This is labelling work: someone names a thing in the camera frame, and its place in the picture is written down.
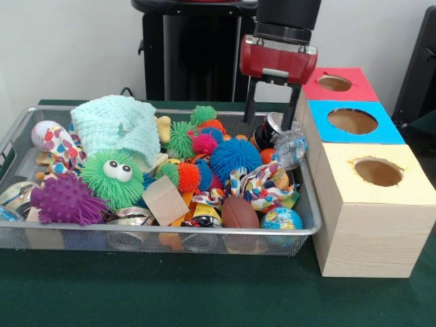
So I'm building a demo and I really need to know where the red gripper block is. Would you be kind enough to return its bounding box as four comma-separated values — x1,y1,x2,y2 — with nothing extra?
239,42,318,132

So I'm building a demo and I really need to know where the clear plastic bottle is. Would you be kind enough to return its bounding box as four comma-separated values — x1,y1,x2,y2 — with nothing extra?
274,129,309,171

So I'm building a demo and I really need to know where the wooden box with three holes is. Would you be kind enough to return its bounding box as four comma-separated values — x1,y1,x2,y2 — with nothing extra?
293,66,436,279

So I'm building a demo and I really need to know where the shallow clear mesh bin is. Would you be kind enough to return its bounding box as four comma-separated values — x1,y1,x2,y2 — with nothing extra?
0,105,323,257

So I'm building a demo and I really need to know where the black and red soda can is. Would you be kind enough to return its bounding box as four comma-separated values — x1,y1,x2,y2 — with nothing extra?
253,112,294,151

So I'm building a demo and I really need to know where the blue spiky rubber ball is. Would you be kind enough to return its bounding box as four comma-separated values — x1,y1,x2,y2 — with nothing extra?
208,137,263,185

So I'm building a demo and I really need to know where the colourful spotted cloth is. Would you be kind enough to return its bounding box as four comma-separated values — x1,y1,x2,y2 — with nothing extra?
192,161,300,214

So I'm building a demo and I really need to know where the small brown football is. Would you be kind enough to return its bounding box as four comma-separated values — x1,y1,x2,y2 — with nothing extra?
221,196,260,229

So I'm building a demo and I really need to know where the small globe ball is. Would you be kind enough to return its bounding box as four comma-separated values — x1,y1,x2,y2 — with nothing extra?
260,206,303,232

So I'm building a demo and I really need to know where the plain wooden block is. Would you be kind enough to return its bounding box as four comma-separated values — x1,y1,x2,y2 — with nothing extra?
142,175,190,227

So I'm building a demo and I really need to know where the black upright panel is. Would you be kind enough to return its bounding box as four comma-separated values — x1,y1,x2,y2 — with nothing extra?
391,5,436,119

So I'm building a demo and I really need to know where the mint green knitted cloth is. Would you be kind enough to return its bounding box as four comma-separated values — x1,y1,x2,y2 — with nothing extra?
70,95,161,170

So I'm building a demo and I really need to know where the green spiky toy with eyes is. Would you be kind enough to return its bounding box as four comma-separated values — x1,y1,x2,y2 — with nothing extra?
80,149,146,211

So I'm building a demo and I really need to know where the purple spiky rubber toy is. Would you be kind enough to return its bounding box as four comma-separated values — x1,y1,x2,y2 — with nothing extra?
29,175,110,225

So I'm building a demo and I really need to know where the white baseball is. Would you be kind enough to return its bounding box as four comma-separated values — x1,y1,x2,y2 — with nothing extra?
31,121,69,153

